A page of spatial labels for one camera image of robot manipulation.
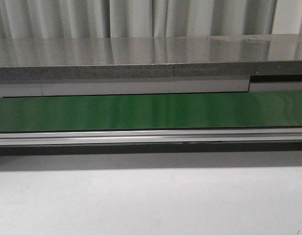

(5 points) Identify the green conveyor belt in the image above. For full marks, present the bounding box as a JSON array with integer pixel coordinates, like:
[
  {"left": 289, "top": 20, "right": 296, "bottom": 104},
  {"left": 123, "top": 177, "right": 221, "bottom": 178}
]
[{"left": 0, "top": 91, "right": 302, "bottom": 132}]

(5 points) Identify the aluminium front conveyor rail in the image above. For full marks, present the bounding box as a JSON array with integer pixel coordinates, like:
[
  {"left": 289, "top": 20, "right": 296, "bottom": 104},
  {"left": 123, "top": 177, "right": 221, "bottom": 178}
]
[{"left": 0, "top": 127, "right": 302, "bottom": 146}]

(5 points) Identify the grey stone-edged back table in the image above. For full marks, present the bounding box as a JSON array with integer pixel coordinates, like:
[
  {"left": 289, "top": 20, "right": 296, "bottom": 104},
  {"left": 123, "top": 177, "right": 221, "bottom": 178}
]
[{"left": 0, "top": 34, "right": 302, "bottom": 84}]

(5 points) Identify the grey rear conveyor rail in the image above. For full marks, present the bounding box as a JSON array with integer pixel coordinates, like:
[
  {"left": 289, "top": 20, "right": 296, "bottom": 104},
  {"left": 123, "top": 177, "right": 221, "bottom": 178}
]
[{"left": 0, "top": 75, "right": 302, "bottom": 97}]

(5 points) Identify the white pleated curtain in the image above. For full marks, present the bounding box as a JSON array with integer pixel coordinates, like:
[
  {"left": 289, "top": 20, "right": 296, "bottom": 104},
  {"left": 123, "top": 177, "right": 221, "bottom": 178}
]
[{"left": 0, "top": 0, "right": 302, "bottom": 39}]

